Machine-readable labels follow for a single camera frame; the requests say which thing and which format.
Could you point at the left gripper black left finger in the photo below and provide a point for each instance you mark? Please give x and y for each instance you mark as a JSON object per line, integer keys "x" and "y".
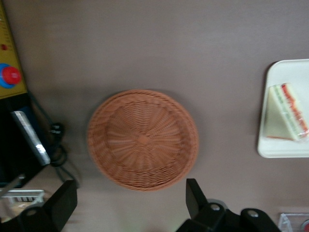
{"x": 60, "y": 205}

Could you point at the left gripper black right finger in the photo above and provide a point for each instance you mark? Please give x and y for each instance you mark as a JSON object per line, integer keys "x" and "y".
{"x": 200, "y": 210}

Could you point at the triangular sandwich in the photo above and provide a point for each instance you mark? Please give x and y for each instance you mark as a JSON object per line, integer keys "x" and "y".
{"x": 277, "y": 120}

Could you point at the round brown wicker basket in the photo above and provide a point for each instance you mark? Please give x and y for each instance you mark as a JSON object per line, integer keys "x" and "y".
{"x": 142, "y": 140}

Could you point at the beige plastic tray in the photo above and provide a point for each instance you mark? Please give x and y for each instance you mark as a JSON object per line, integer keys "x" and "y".
{"x": 289, "y": 72}

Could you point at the white power strip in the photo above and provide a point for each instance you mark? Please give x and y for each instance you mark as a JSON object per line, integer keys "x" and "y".
{"x": 24, "y": 192}

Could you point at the black equipment box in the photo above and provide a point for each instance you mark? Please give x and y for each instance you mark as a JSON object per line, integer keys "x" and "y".
{"x": 14, "y": 149}

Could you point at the silver metal bar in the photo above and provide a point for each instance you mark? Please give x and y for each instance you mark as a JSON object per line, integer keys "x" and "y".
{"x": 31, "y": 137}

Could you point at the small clear acrylic holder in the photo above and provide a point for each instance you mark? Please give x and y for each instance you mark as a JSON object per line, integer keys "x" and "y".
{"x": 288, "y": 221}

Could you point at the small red item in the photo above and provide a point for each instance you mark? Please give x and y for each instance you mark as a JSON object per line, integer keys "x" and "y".
{"x": 305, "y": 224}

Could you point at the red emergency stop button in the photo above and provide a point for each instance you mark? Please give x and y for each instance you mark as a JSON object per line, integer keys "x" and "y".
{"x": 10, "y": 75}

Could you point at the yellow control box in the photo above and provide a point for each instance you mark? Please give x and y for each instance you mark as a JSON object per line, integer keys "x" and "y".
{"x": 7, "y": 43}

